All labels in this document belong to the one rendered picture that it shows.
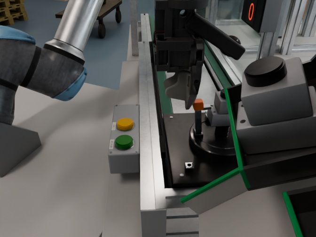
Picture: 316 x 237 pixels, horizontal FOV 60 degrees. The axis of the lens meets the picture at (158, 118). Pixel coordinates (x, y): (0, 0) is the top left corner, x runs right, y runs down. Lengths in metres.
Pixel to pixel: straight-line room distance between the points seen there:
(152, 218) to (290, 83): 0.37
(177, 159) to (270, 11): 0.37
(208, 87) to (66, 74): 0.47
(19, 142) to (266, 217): 0.61
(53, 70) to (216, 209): 0.54
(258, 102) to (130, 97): 0.81
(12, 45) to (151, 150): 0.42
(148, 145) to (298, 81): 0.46
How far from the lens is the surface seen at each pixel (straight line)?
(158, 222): 0.52
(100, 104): 0.98
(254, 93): 0.22
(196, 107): 0.55
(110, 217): 0.62
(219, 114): 0.56
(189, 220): 0.53
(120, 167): 0.63
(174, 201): 0.51
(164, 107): 0.77
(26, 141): 0.79
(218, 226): 0.42
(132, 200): 0.64
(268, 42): 0.75
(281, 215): 0.37
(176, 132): 0.64
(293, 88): 0.21
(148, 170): 0.56
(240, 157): 0.22
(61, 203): 0.67
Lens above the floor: 1.35
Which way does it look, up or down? 34 degrees down
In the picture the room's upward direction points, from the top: straight up
